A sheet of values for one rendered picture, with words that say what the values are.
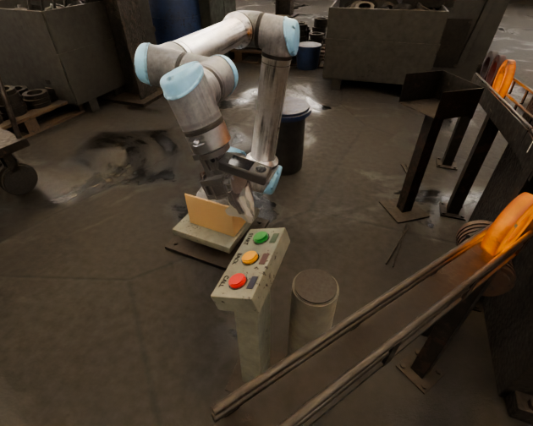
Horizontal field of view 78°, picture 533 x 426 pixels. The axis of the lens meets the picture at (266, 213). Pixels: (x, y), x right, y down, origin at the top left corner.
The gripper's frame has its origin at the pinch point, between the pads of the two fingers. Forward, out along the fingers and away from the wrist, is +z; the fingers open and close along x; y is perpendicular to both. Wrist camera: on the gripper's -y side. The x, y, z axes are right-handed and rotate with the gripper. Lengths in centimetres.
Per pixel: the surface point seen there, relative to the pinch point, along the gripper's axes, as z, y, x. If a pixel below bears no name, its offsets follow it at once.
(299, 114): 16, 27, -123
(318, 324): 28.7, -11.9, 8.7
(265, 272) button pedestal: 7.2, -5.4, 11.5
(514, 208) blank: 9, -55, -9
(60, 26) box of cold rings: -81, 208, -159
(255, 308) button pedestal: 10.1, -5.1, 19.4
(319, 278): 20.0, -12.6, 1.1
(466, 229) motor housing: 34, -48, -34
